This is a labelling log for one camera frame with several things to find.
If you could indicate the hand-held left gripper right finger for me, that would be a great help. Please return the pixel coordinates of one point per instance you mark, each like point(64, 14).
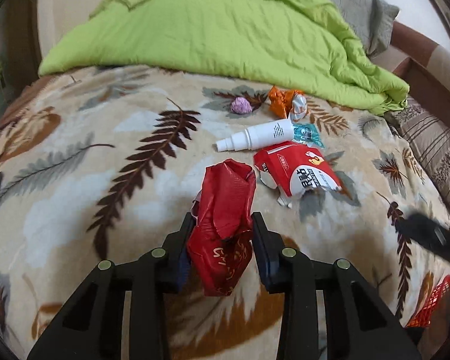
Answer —
point(266, 262)

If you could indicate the red and white packet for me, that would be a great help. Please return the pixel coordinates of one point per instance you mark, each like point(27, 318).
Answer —
point(296, 172)

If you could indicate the orange foil wrapper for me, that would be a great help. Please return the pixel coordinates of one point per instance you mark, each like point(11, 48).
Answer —
point(279, 101)

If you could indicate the red wrapper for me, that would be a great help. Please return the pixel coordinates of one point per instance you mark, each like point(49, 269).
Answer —
point(221, 213)

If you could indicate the green quilt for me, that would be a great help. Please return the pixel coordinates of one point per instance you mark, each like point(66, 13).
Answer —
point(210, 33)

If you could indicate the dark framed wall picture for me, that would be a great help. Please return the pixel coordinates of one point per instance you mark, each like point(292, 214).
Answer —
point(444, 11)

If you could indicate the purple paper ball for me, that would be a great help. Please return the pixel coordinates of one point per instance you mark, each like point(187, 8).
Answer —
point(241, 105)

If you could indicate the blue crumpled wrapper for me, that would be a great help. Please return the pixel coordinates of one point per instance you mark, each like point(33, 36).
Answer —
point(307, 133)

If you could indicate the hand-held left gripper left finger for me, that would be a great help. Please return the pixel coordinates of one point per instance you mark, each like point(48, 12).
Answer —
point(178, 266)

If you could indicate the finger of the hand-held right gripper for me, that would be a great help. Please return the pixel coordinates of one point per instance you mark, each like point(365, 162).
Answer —
point(423, 232)

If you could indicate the white spray bottle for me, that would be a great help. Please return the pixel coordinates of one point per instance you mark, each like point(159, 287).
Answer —
point(262, 133)

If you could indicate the striped pillow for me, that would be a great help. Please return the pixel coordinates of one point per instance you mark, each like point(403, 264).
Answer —
point(435, 150)

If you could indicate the red plastic mesh basket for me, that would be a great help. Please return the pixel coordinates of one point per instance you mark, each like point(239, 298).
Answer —
point(433, 300)

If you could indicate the brown upholstered headboard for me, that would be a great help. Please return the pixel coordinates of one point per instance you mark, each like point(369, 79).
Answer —
point(427, 78)

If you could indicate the leaf print fleece blanket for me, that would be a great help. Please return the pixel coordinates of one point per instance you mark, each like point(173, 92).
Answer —
point(97, 157)

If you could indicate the grey quilted pillow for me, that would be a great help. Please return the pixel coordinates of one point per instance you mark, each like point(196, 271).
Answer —
point(360, 7)

